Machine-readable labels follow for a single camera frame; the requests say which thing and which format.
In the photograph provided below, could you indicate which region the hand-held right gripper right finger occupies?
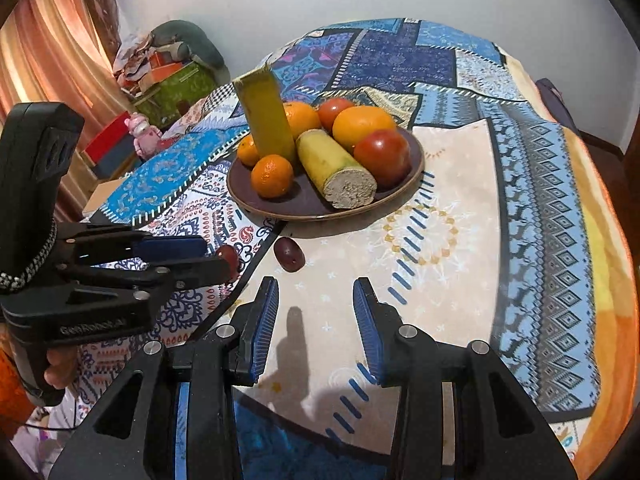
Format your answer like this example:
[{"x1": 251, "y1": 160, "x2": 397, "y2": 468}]
[{"x1": 352, "y1": 276, "x2": 578, "y2": 480}]

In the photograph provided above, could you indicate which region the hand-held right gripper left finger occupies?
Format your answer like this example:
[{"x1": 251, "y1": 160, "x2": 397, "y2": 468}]
[{"x1": 50, "y1": 276, "x2": 280, "y2": 480}]

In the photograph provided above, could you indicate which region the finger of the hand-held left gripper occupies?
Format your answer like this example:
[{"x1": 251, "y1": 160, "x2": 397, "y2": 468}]
[
  {"x1": 56, "y1": 223, "x2": 209, "y2": 267},
  {"x1": 64, "y1": 255, "x2": 240, "y2": 307}
]

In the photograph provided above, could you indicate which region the brown round plate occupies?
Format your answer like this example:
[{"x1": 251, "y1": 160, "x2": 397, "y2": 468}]
[{"x1": 226, "y1": 122, "x2": 426, "y2": 222}]

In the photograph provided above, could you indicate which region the small mandarin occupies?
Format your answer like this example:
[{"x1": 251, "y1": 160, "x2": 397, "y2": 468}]
[
  {"x1": 236, "y1": 135, "x2": 262, "y2": 168},
  {"x1": 250, "y1": 154, "x2": 295, "y2": 199}
]

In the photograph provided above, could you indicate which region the red tomato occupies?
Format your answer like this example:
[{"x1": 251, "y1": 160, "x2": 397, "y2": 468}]
[
  {"x1": 317, "y1": 97, "x2": 357, "y2": 133},
  {"x1": 353, "y1": 129, "x2": 413, "y2": 190}
]

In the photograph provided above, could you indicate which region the medium orange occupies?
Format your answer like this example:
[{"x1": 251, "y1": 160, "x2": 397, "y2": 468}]
[{"x1": 281, "y1": 101, "x2": 322, "y2": 142}]

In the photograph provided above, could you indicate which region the large orange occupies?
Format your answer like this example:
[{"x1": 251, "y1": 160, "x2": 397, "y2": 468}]
[{"x1": 332, "y1": 105, "x2": 398, "y2": 151}]

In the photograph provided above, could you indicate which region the person's left hand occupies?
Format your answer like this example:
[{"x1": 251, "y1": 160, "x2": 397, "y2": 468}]
[{"x1": 44, "y1": 347, "x2": 79, "y2": 392}]

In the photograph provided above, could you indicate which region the cardboard box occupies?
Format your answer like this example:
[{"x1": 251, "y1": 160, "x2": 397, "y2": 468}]
[{"x1": 81, "y1": 179, "x2": 132, "y2": 219}]

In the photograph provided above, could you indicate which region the red box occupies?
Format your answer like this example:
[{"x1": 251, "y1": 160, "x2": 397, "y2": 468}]
[{"x1": 81, "y1": 111, "x2": 135, "y2": 182}]

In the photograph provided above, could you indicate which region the orange striped curtain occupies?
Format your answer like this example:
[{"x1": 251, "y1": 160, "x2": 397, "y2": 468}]
[{"x1": 0, "y1": 0, "x2": 125, "y2": 213}]

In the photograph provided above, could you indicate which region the pink plush toy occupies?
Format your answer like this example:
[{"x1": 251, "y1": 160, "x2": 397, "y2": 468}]
[{"x1": 127, "y1": 112, "x2": 164, "y2": 159}]

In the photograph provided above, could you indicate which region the pile of clothes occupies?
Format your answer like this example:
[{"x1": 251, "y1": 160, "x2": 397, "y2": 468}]
[{"x1": 113, "y1": 34, "x2": 162, "y2": 93}]

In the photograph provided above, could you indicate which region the green storage box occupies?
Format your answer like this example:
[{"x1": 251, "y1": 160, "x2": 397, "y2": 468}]
[{"x1": 131, "y1": 61, "x2": 219, "y2": 130}]

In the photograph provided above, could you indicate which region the black white checkered cloth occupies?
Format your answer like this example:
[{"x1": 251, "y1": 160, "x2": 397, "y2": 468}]
[{"x1": 199, "y1": 84, "x2": 237, "y2": 112}]

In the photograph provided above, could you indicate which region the blue patchwork blanket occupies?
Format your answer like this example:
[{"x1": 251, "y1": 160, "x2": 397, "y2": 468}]
[{"x1": 30, "y1": 17, "x2": 607, "y2": 480}]

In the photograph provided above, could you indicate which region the orange box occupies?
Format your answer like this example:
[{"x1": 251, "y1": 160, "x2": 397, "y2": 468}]
[{"x1": 149, "y1": 49, "x2": 185, "y2": 69}]

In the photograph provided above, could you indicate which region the grey-green pillow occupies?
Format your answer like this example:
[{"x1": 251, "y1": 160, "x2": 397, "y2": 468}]
[{"x1": 149, "y1": 19, "x2": 227, "y2": 72}]

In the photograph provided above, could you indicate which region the grey backpack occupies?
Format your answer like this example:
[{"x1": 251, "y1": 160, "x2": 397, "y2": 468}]
[{"x1": 534, "y1": 77, "x2": 582, "y2": 135}]

